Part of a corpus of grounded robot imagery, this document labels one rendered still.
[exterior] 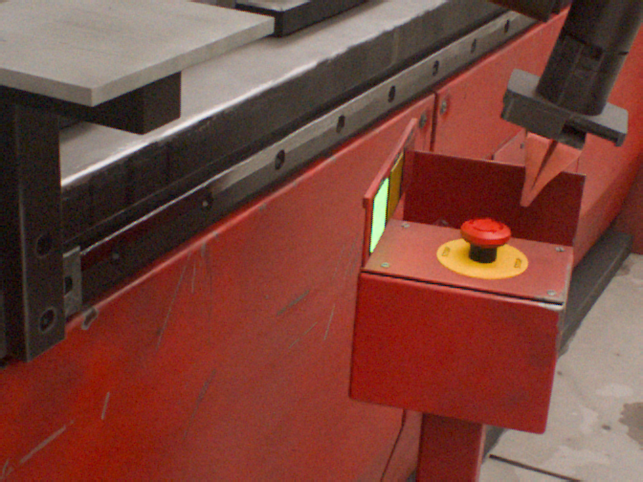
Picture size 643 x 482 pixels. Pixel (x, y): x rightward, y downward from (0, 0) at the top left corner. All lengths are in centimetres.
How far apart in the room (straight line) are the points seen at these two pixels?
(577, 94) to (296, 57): 28
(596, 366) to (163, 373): 156
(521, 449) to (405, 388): 120
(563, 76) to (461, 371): 25
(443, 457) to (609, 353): 145
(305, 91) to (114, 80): 50
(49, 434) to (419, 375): 29
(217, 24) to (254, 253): 40
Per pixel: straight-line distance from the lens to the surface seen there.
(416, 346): 94
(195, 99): 98
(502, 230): 94
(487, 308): 92
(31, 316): 79
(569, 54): 98
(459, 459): 108
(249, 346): 112
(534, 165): 101
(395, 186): 100
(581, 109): 99
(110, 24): 71
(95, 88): 60
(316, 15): 123
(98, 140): 89
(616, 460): 218
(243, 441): 117
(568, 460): 215
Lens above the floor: 118
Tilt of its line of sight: 25 degrees down
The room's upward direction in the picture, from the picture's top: 4 degrees clockwise
